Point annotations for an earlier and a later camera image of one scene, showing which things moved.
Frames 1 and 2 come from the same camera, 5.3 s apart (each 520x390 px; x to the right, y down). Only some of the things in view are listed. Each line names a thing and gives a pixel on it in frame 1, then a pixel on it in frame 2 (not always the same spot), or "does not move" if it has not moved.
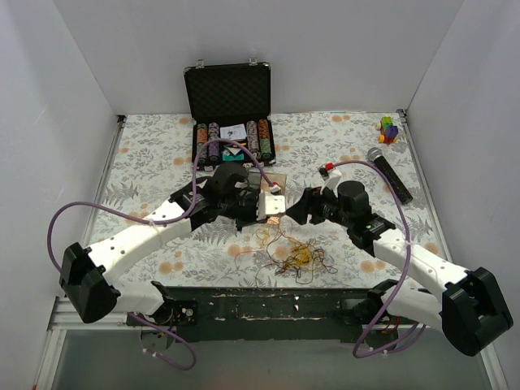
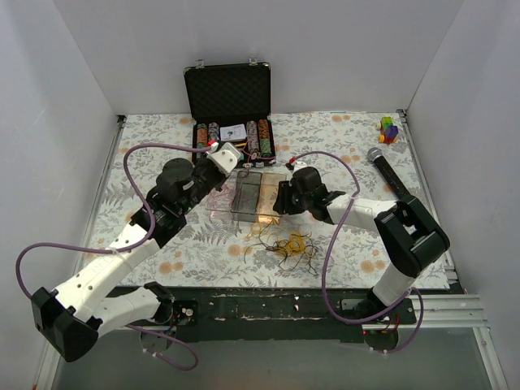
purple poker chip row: [214, 131] does not move
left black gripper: [249, 209] to [217, 179]
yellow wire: [302, 254] to [296, 244]
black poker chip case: [230, 106] does not move
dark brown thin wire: [303, 261] to [293, 248]
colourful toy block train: [388, 132] does not move
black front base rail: [263, 314] does not move
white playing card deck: [236, 132] does not move
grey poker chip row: [253, 140] does not move
